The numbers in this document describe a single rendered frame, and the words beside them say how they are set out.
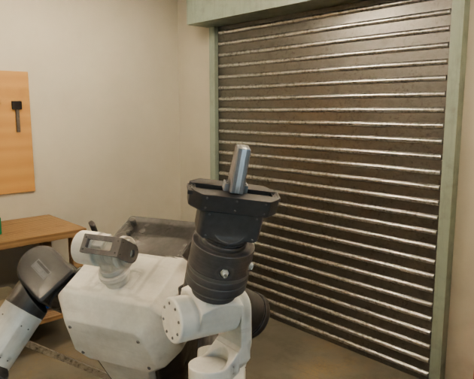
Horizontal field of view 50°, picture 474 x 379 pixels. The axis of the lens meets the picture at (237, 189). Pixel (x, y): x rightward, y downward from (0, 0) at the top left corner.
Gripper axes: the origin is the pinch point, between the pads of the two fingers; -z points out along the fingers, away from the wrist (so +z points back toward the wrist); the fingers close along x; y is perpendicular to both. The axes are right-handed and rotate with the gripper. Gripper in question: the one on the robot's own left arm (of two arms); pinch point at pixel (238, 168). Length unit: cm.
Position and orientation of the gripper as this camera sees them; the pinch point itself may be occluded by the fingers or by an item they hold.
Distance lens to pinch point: 66.7
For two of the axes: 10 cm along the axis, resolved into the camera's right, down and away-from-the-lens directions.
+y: -1.4, -4.0, 9.0
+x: -9.7, -1.2, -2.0
